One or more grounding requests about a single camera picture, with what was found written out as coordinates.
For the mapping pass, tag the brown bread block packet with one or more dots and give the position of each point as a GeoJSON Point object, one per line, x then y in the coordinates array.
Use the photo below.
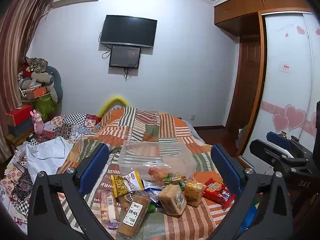
{"type": "Point", "coordinates": [171, 200]}

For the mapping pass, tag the dark patterned cloth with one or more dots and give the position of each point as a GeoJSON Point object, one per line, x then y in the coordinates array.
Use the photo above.
{"type": "Point", "coordinates": [37, 63]}

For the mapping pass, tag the blue and white snack packet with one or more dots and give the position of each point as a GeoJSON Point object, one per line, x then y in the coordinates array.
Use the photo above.
{"type": "Point", "coordinates": [149, 186]}

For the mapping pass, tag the orange cardboard box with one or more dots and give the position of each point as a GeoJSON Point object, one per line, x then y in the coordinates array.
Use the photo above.
{"type": "Point", "coordinates": [36, 93]}

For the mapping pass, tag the small wall monitor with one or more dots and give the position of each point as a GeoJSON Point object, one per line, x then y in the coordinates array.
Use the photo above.
{"type": "Point", "coordinates": [125, 56]}

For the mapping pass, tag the red box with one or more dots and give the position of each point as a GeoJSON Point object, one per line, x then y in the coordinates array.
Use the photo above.
{"type": "Point", "coordinates": [18, 115]}

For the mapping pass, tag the orange snack packet green label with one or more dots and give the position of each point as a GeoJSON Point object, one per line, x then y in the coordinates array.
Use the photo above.
{"type": "Point", "coordinates": [160, 173]}

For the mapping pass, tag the large wall television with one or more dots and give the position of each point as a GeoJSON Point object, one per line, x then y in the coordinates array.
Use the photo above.
{"type": "Point", "coordinates": [128, 31]}

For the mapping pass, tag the white cloth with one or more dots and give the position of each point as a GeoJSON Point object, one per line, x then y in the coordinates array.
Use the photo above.
{"type": "Point", "coordinates": [50, 155]}

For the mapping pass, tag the grey plush cushion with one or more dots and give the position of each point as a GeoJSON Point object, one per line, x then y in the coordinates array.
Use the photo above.
{"type": "Point", "coordinates": [55, 80]}

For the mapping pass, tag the pink toy figure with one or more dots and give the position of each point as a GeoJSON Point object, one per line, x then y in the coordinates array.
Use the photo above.
{"type": "Point", "coordinates": [38, 123]}

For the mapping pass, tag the pink wardrobe sticker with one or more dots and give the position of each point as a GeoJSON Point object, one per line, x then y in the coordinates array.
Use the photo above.
{"type": "Point", "coordinates": [285, 67]}

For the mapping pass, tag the small green snack packet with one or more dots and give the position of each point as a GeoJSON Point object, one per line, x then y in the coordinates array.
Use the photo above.
{"type": "Point", "coordinates": [182, 185]}

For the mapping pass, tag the green gift bag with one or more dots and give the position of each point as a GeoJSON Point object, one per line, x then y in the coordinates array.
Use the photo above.
{"type": "Point", "coordinates": [45, 106]}

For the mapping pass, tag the checkered patchwork quilt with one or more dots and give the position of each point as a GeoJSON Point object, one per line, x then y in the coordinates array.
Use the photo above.
{"type": "Point", "coordinates": [72, 125]}

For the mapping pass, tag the long biscuit sticks packet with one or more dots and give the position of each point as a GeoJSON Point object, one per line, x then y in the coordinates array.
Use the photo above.
{"type": "Point", "coordinates": [110, 207]}

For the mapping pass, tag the striped patchwork blanket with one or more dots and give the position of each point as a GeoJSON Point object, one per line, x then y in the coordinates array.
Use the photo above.
{"type": "Point", "coordinates": [170, 135]}

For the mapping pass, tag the wooden wardrobe with heart decals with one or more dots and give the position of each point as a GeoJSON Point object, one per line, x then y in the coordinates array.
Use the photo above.
{"type": "Point", "coordinates": [285, 55]}

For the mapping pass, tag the golden rice crisp packet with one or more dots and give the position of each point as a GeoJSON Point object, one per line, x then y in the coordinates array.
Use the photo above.
{"type": "Point", "coordinates": [193, 192]}

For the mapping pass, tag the red snack packet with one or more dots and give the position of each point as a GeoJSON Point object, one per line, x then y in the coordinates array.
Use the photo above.
{"type": "Point", "coordinates": [216, 192]}

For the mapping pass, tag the clear plastic storage box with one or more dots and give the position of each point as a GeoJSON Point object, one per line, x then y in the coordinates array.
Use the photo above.
{"type": "Point", "coordinates": [155, 152]}

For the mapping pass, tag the green pea snack packet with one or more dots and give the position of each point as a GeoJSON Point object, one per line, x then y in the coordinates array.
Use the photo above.
{"type": "Point", "coordinates": [151, 208]}

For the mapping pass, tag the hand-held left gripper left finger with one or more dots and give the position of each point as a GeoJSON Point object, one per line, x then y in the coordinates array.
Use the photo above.
{"type": "Point", "coordinates": [96, 166]}

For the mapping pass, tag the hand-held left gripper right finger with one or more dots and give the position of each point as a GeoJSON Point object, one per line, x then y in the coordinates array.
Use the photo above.
{"type": "Point", "coordinates": [225, 170]}

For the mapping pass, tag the brown wooden door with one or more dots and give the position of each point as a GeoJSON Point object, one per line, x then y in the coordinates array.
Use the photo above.
{"type": "Point", "coordinates": [246, 85]}

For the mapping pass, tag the round cracker packet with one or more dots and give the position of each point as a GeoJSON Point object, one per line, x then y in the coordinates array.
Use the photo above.
{"type": "Point", "coordinates": [132, 215]}

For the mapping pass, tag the yellow pillow edge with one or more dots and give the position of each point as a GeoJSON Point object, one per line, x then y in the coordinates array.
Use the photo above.
{"type": "Point", "coordinates": [113, 102]}

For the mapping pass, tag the floral printed cloth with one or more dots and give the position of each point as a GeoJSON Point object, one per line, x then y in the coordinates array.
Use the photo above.
{"type": "Point", "coordinates": [17, 187]}

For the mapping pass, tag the yellow bean snack packet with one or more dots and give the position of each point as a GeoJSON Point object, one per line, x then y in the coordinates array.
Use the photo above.
{"type": "Point", "coordinates": [122, 186]}

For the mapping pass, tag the dark grey box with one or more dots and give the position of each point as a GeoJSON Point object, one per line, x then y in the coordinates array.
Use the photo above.
{"type": "Point", "coordinates": [18, 129]}

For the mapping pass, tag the striped brown curtain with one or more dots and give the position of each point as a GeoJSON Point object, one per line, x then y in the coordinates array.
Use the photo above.
{"type": "Point", "coordinates": [17, 42]}

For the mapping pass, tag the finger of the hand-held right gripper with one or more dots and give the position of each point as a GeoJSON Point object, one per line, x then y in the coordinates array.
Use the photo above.
{"type": "Point", "coordinates": [277, 137]}

